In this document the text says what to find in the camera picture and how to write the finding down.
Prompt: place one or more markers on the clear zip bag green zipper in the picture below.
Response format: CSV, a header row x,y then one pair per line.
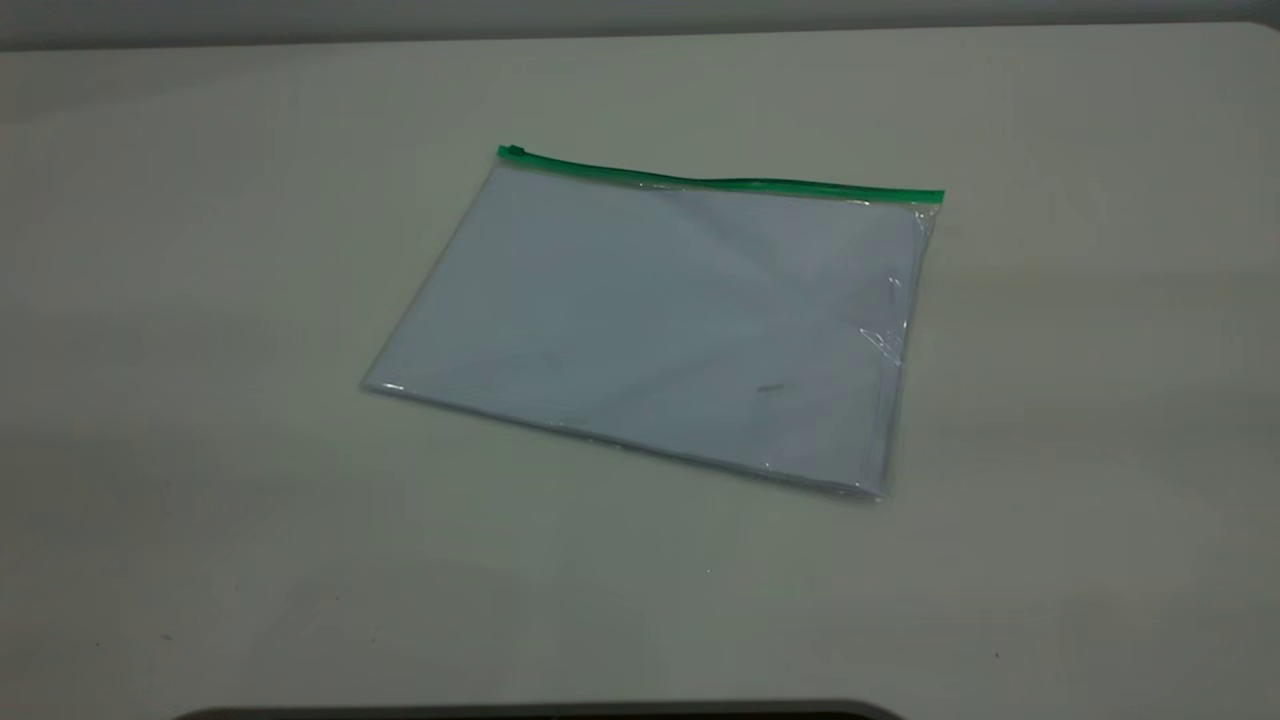
x,y
660,330

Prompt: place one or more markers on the green zipper slider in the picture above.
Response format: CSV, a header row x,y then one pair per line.
x,y
512,152

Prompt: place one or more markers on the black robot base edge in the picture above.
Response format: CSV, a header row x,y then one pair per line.
x,y
540,713

